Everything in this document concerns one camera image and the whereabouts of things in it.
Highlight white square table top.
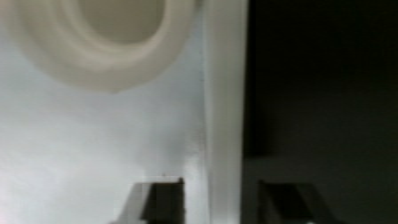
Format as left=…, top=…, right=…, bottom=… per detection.
left=0, top=0, right=249, bottom=224

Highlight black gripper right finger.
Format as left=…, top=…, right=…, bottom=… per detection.
left=258, top=181, right=336, bottom=224

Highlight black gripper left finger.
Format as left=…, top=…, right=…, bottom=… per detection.
left=115, top=177, right=186, bottom=224

